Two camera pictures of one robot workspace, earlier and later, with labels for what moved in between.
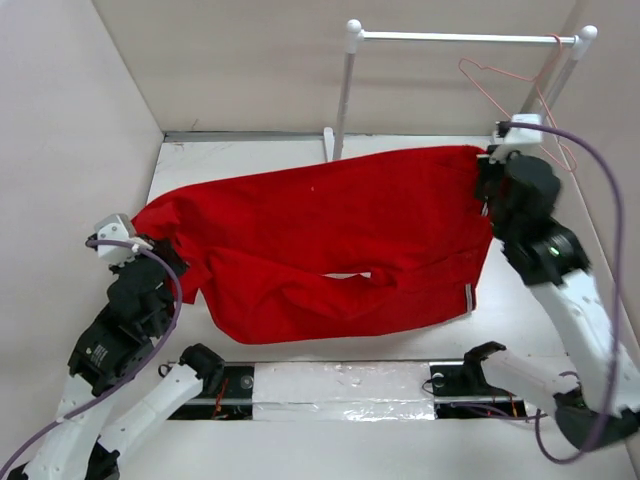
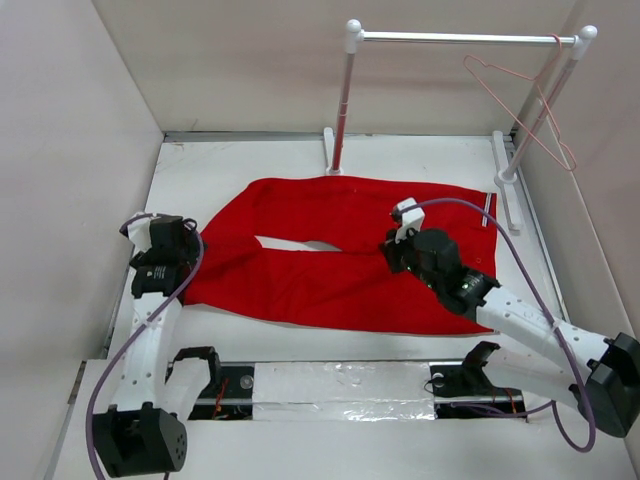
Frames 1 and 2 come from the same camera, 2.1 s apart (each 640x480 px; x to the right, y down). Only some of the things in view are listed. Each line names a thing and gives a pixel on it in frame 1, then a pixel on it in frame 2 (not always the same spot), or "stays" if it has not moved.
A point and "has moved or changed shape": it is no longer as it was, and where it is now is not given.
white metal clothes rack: x=334 y=144 stays
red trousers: x=334 y=248 has moved or changed shape
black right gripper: x=486 y=169 → x=391 y=250
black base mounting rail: x=462 y=391 stays
